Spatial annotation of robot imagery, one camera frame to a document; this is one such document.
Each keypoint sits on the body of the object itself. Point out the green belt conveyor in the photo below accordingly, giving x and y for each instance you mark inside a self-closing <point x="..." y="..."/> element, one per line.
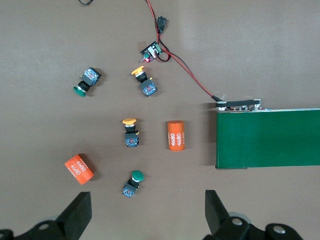
<point x="262" y="137"/>

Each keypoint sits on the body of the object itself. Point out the green mushroom push button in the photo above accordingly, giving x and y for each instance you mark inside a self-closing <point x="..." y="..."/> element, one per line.
<point x="130" y="188"/>
<point x="91" y="76"/>

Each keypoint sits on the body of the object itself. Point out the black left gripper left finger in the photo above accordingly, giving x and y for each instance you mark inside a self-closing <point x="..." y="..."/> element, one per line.
<point x="75" y="217"/>

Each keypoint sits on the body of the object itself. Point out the yellow mushroom push button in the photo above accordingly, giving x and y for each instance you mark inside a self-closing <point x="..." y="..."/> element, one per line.
<point x="147" y="86"/>
<point x="131" y="138"/>

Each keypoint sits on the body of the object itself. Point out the black motor controller board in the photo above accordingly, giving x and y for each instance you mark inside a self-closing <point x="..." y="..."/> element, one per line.
<point x="151" y="51"/>

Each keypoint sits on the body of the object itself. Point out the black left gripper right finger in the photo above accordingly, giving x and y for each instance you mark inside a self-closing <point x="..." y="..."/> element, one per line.
<point x="217" y="215"/>

